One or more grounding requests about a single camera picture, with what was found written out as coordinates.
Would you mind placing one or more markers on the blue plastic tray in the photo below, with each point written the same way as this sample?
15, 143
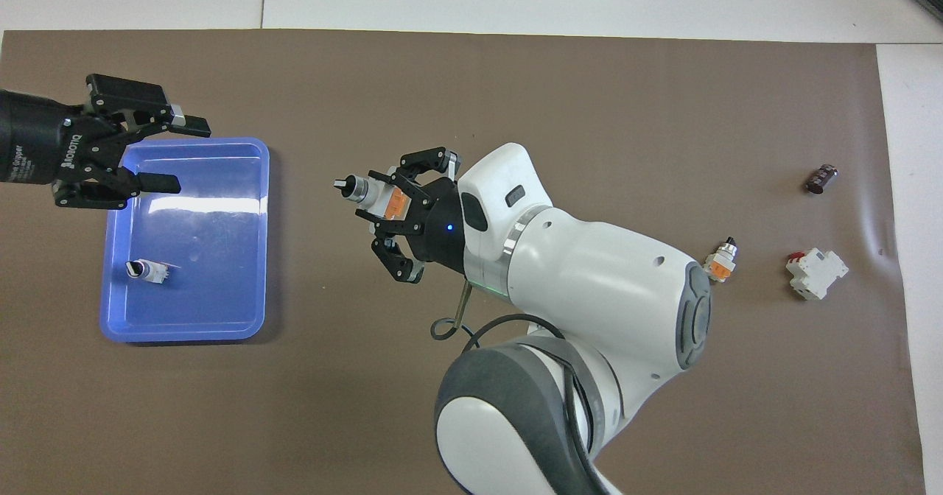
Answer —
221, 296

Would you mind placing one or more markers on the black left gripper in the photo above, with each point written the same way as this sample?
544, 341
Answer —
33, 141

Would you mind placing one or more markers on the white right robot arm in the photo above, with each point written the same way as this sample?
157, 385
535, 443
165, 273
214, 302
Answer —
604, 281

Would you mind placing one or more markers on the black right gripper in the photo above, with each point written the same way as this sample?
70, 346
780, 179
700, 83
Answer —
442, 222

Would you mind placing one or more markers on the white selector switch black knob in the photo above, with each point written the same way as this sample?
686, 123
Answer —
151, 271

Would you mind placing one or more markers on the small dark connector block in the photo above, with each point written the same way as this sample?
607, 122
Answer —
821, 179

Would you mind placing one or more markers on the brown paper table mat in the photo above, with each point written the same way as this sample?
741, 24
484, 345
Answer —
295, 406

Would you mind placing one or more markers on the white orange selector switch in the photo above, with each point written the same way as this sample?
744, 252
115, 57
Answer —
372, 193
726, 259

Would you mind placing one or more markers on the white circuit breaker red lever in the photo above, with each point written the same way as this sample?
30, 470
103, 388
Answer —
818, 274

